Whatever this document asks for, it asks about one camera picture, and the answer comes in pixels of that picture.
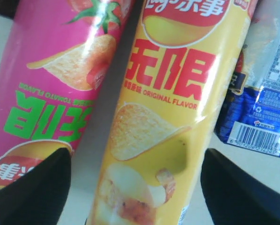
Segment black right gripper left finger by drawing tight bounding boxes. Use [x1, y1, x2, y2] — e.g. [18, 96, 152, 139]
[0, 148, 71, 225]

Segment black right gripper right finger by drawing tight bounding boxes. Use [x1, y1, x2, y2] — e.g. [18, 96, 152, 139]
[200, 148, 280, 225]

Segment pink chips can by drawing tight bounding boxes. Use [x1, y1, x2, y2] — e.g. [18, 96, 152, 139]
[0, 0, 134, 189]

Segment yellow chips can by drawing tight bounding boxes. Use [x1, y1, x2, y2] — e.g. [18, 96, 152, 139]
[86, 0, 257, 225]

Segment blue white milk carton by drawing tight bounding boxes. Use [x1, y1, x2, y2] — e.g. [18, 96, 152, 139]
[215, 18, 280, 158]

